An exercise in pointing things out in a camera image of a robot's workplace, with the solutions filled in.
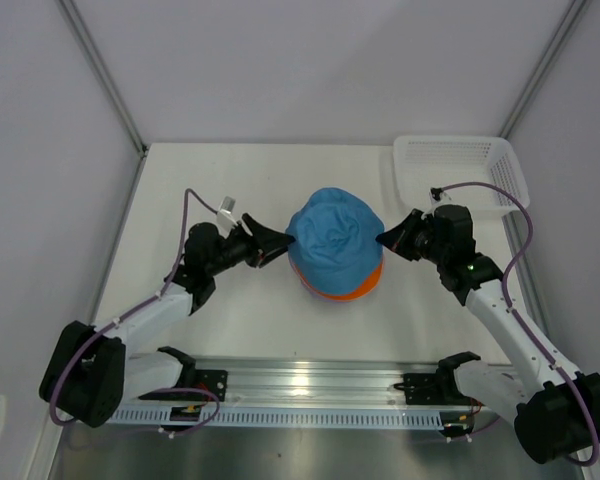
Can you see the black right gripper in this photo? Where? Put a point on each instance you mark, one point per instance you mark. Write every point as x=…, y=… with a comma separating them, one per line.
x=398, y=239

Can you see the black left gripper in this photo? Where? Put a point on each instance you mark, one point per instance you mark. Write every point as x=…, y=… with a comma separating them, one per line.
x=266, y=238

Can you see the orange bucket hat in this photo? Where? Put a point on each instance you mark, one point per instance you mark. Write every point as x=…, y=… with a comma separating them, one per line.
x=366, y=287

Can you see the blue bucket hat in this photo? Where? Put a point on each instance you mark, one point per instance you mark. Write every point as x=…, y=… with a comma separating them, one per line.
x=335, y=244

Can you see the purple bucket hat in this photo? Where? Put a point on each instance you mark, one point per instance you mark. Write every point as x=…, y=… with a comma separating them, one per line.
x=312, y=291

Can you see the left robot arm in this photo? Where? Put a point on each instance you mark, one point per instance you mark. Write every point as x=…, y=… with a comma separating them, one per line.
x=93, y=370

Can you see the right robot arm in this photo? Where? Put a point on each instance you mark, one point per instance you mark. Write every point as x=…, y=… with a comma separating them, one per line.
x=552, y=406

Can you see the white plastic basket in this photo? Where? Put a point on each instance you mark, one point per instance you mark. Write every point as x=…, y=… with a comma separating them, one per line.
x=423, y=162

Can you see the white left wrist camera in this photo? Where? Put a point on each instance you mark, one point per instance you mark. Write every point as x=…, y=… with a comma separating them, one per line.
x=225, y=218

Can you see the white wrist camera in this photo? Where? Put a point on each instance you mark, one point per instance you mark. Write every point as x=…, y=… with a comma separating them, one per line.
x=438, y=196
x=225, y=218

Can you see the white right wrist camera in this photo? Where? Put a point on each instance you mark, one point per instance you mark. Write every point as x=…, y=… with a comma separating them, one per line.
x=438, y=196

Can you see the aluminium mounting rail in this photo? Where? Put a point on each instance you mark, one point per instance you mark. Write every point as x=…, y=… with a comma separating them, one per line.
x=303, y=383

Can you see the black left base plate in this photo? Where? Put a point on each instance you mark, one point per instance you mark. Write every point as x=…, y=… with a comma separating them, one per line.
x=214, y=381

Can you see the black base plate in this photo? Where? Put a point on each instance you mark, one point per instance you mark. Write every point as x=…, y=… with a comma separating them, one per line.
x=214, y=381
x=432, y=389

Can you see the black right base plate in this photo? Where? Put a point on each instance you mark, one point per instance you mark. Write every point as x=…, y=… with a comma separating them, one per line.
x=432, y=389

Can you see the white slotted cable duct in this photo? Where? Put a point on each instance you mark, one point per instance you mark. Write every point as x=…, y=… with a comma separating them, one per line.
x=388, y=419

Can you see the left aluminium frame post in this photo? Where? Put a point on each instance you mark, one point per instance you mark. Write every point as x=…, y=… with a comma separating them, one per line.
x=96, y=62

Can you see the aluminium frame post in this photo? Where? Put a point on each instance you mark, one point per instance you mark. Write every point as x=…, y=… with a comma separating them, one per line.
x=559, y=39
x=96, y=62

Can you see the right aluminium frame post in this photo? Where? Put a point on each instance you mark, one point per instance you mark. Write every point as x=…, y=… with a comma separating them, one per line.
x=559, y=39

